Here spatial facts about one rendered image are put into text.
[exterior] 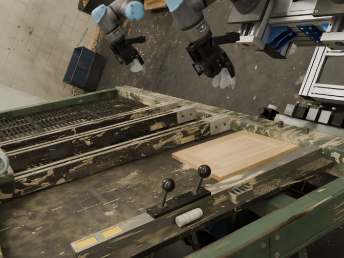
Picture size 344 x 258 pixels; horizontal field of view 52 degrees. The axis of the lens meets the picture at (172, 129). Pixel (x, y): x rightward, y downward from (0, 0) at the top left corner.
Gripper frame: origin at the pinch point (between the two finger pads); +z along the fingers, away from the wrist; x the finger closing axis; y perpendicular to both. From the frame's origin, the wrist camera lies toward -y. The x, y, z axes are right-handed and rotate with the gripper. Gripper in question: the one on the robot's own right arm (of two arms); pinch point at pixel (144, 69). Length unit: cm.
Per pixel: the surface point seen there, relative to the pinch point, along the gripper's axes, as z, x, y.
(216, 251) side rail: 5, 98, 49
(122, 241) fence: 1, 76, 62
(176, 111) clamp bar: 31.1, -3.2, -2.4
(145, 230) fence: 5, 76, 56
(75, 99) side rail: 22, -111, 17
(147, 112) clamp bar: 28.3, -21.3, 5.5
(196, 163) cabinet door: 23, 50, 24
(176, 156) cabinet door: 22, 38, 25
